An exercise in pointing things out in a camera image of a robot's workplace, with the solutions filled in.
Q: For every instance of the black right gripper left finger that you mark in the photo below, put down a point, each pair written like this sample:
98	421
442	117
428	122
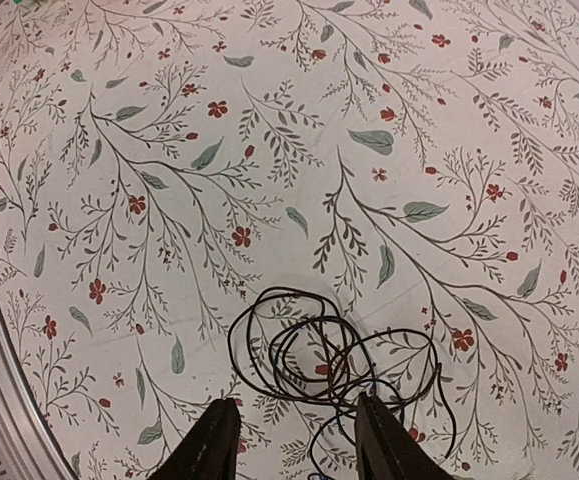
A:
209	450

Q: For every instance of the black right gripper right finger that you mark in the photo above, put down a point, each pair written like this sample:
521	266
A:
385	450

